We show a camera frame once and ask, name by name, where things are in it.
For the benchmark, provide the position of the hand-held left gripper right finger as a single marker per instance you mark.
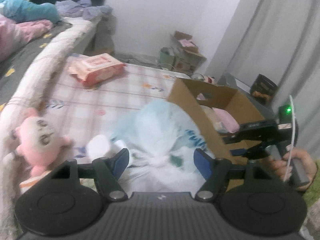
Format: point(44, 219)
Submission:
point(202, 163)

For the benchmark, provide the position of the white yogurt cup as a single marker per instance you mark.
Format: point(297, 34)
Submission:
point(98, 146)

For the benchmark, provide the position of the person's right hand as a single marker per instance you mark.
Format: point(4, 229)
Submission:
point(306, 162)

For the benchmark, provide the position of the purple clothes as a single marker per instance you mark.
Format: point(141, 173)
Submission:
point(82, 8)

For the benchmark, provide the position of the large cardboard box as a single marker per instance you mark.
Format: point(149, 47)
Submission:
point(190, 100)

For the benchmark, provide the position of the pink grey quilt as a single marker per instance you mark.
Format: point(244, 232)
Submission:
point(15, 32)

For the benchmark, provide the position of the pink plaid bedsheet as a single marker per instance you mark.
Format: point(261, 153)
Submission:
point(112, 92)

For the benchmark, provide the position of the white plastic bag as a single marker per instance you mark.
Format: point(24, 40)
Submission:
point(155, 130)

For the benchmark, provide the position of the orange striped towel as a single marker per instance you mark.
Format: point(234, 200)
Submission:
point(31, 182)

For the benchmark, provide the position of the pink folded cloth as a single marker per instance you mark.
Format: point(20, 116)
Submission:
point(226, 120)

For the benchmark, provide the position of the green container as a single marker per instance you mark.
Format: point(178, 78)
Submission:
point(167, 57)

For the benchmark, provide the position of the small open cardboard box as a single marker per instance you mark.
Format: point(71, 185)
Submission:
point(190, 55)

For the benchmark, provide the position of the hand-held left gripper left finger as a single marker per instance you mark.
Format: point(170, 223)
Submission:
point(121, 161)

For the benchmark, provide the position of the dark box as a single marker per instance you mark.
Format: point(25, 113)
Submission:
point(262, 87)

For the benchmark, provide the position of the teal striped pillow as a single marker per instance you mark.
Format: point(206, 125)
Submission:
point(32, 10)

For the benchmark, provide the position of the pink plush toy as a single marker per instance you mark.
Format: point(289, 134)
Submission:
point(32, 135)

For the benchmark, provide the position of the grey curtain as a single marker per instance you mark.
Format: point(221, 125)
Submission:
point(275, 30)

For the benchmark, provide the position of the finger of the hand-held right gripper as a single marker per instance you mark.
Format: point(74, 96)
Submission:
point(252, 152)
point(240, 139)

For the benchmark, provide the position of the red wet wipes pack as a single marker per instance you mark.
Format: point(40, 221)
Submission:
point(97, 67)

